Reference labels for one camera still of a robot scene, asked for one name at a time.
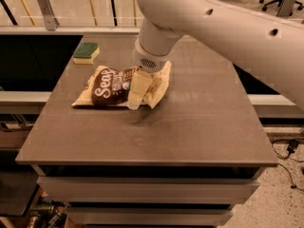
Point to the yellow taped gripper finger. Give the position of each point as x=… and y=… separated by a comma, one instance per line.
x=140, y=83

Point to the brown chip bag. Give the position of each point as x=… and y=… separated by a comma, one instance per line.
x=110, y=87

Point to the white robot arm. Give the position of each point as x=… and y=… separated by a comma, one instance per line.
x=269, y=48

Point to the green yellow sponge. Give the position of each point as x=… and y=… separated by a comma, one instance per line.
x=85, y=53

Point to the upper grey drawer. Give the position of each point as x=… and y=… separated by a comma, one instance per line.
x=143, y=190

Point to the grey drawer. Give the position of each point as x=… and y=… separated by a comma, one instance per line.
x=143, y=190
x=148, y=216

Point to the lower grey drawer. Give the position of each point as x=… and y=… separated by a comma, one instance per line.
x=148, y=216

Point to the left metal railing post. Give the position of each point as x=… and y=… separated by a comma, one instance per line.
x=50, y=21

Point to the metal railing post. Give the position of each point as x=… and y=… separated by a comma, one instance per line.
x=50, y=21
x=285, y=8

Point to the right metal railing post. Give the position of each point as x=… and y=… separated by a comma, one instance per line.
x=285, y=8

